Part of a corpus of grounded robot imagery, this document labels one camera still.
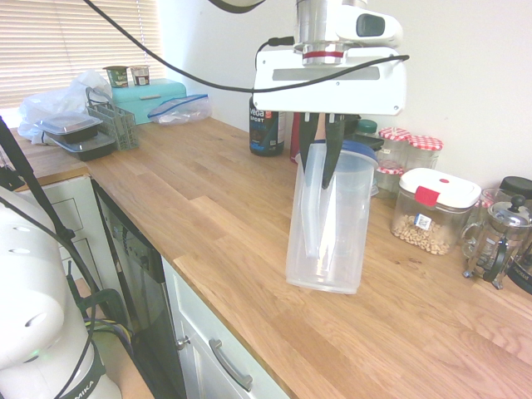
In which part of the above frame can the black food container clear lid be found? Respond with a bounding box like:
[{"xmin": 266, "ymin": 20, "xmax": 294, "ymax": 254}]
[
  {"xmin": 49, "ymin": 131, "xmax": 117, "ymax": 162},
  {"xmin": 35, "ymin": 111, "xmax": 103, "ymax": 145}
]

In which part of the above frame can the clear zip bag blue seal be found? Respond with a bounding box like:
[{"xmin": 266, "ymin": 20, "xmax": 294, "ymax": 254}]
[{"xmin": 147, "ymin": 93, "xmax": 213, "ymax": 126}]

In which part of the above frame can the red water bottle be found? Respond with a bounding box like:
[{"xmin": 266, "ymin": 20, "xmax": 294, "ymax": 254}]
[{"xmin": 289, "ymin": 111, "xmax": 303, "ymax": 164}]

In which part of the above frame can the white drawer cabinet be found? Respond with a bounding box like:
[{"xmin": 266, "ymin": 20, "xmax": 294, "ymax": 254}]
[{"xmin": 161, "ymin": 257, "xmax": 292, "ymax": 399}]

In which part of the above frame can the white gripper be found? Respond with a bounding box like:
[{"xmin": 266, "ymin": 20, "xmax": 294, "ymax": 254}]
[{"xmin": 252, "ymin": 44, "xmax": 408, "ymax": 190}]

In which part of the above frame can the clear jar with green lid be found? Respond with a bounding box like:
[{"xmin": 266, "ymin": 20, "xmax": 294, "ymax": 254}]
[{"xmin": 355, "ymin": 119, "xmax": 380, "ymax": 140}]

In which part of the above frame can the metal bar cabinet handle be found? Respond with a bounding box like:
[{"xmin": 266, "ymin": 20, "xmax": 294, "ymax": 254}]
[{"xmin": 207, "ymin": 338, "xmax": 254, "ymax": 392}]

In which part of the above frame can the white plastic bag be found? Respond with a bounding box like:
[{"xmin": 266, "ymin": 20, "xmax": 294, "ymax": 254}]
[{"xmin": 16, "ymin": 69, "xmax": 113, "ymax": 145}]

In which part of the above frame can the green yogurt cup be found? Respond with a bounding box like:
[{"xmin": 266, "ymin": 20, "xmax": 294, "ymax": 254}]
[{"xmin": 102, "ymin": 65, "xmax": 128, "ymax": 89}]

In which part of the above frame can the clear pitcher with blue lid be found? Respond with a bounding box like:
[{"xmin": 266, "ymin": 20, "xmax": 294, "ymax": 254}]
[{"xmin": 284, "ymin": 139, "xmax": 380, "ymax": 295}]

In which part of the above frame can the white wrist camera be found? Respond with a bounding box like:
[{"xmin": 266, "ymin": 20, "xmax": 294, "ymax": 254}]
[{"xmin": 334, "ymin": 10, "xmax": 405, "ymax": 49}]

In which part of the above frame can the jar with black lid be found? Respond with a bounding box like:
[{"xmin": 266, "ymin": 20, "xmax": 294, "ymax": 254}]
[{"xmin": 498, "ymin": 175, "xmax": 532, "ymax": 200}]

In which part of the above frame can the black round appliance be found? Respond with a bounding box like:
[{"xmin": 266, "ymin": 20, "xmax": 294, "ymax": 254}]
[{"xmin": 505, "ymin": 249, "xmax": 532, "ymax": 297}]

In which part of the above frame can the small jar red checkered lid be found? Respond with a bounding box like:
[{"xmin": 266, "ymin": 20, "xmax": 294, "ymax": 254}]
[{"xmin": 375, "ymin": 160, "xmax": 405, "ymax": 200}]

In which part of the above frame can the teal bread box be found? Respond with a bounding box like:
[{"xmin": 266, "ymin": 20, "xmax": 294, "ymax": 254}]
[{"xmin": 110, "ymin": 78, "xmax": 188, "ymax": 126}]

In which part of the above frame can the black dishwasher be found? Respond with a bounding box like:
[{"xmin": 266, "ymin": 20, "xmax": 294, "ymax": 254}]
[{"xmin": 91, "ymin": 178, "xmax": 188, "ymax": 399}]

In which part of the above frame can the clear glass mug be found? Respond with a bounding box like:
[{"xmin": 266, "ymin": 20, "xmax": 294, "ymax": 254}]
[{"xmin": 460, "ymin": 187, "xmax": 504, "ymax": 259}]

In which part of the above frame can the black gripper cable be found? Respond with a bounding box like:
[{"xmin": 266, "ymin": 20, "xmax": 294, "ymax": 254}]
[{"xmin": 82, "ymin": 0, "xmax": 411, "ymax": 92}]

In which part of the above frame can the glass French press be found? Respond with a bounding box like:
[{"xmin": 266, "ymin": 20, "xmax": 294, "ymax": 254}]
[{"xmin": 461, "ymin": 194, "xmax": 532, "ymax": 291}]

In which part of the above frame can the cereal canister with white lid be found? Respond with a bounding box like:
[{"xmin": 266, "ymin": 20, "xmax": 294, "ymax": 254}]
[{"xmin": 389, "ymin": 168, "xmax": 482, "ymax": 257}]

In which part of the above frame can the black Vega protein tub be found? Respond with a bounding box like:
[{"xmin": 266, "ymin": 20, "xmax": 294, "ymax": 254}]
[{"xmin": 248, "ymin": 95, "xmax": 288, "ymax": 157}]

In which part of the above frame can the black shaker bottle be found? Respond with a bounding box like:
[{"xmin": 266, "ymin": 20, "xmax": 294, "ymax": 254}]
[{"xmin": 342, "ymin": 115, "xmax": 362, "ymax": 140}]

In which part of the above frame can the green metal clamp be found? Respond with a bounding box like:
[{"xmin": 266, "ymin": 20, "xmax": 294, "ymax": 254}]
[{"xmin": 81, "ymin": 286, "xmax": 134, "ymax": 333}]

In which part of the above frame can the yellow and purple wire bundle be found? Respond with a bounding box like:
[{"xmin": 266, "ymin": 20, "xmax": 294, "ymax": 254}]
[{"xmin": 82, "ymin": 318, "xmax": 135, "ymax": 354}]

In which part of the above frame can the brown yogurt cup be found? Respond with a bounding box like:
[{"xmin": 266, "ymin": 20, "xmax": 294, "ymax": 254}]
[{"xmin": 128, "ymin": 65, "xmax": 151, "ymax": 87}]

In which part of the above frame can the tall jar red checkered lid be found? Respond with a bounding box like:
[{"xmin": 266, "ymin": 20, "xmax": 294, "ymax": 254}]
[
  {"xmin": 405, "ymin": 135, "xmax": 445, "ymax": 171},
  {"xmin": 377, "ymin": 126, "xmax": 412, "ymax": 171}
]

